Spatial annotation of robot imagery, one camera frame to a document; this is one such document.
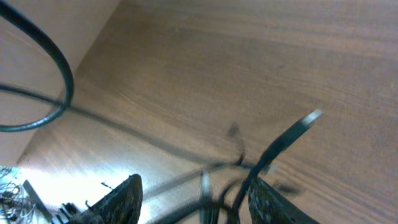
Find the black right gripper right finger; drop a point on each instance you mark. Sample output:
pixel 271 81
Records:
pixel 267 206

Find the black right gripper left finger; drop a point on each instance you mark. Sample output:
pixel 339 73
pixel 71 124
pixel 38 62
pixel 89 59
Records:
pixel 122 205

